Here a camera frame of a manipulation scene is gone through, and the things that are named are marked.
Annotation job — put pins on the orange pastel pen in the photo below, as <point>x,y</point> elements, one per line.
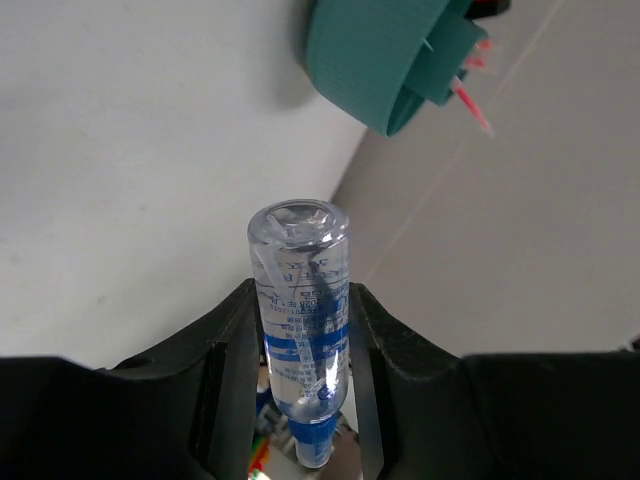
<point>475,63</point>

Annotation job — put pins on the clear glue bottle blue cap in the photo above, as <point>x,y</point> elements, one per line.
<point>300,256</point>

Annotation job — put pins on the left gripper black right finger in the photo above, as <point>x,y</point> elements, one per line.
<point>424,413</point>

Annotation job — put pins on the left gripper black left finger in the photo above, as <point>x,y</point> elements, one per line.
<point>182,409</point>

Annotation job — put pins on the teal round compartment organizer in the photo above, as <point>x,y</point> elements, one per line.
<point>381,60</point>

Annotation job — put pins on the pink red pen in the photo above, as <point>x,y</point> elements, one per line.
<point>459,89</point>

